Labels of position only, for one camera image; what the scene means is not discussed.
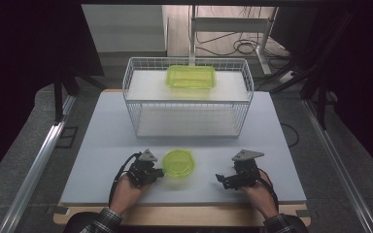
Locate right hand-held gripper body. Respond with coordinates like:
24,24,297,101
231,149,265,189

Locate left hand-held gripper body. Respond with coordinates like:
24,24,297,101
126,149,159,188

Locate round green-lidded container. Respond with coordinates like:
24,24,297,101
161,148,196,179

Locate white wire shelf rack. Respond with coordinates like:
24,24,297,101
121,56,255,140

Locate rectangular green-lidded container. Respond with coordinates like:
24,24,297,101
165,64,217,90

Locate person's left hand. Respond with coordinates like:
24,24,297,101
109,176,151,216

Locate person's right hand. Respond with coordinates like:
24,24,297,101
239,171,279,220

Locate black metal stand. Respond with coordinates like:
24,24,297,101
51,69,106,126
270,59,338,131

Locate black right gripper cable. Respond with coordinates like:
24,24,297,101
256,167,280,213

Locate black cable loop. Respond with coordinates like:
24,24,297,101
280,121,301,149

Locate aluminium rail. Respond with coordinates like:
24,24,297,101
301,98,373,233
0,94,78,233

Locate tangle of black floor cables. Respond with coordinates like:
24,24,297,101
195,6,292,59

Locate white metal desk frame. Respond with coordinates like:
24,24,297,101
188,5,280,77

